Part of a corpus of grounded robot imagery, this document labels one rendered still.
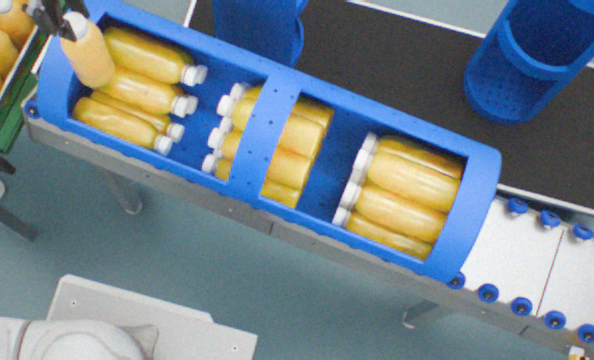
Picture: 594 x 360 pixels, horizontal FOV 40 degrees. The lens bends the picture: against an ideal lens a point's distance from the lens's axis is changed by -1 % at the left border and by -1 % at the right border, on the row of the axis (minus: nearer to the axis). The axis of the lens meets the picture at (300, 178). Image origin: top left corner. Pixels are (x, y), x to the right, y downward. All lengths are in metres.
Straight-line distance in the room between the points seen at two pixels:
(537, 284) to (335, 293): 0.99
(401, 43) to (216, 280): 1.00
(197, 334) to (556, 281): 0.78
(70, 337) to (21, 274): 1.45
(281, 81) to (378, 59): 1.23
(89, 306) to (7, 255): 1.21
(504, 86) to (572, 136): 0.28
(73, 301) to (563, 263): 1.03
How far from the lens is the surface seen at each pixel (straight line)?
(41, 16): 1.22
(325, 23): 2.79
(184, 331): 1.59
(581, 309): 1.87
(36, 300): 2.76
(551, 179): 2.76
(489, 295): 1.77
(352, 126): 1.74
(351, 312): 2.68
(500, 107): 2.77
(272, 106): 1.51
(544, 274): 1.85
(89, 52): 1.41
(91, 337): 1.35
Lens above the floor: 2.66
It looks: 75 degrees down
